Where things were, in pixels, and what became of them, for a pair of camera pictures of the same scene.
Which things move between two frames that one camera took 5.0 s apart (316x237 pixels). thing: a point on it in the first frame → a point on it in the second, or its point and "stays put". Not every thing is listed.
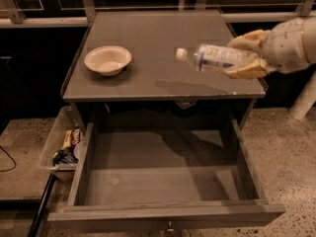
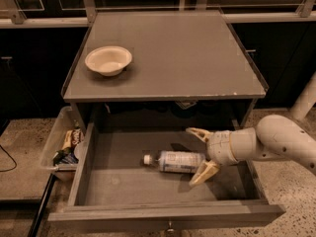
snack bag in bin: (73, 137) stays put
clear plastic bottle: (213, 58) → (176, 161)
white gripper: (285, 48) → (218, 147)
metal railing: (71, 5) stays put
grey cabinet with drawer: (126, 74) stays put
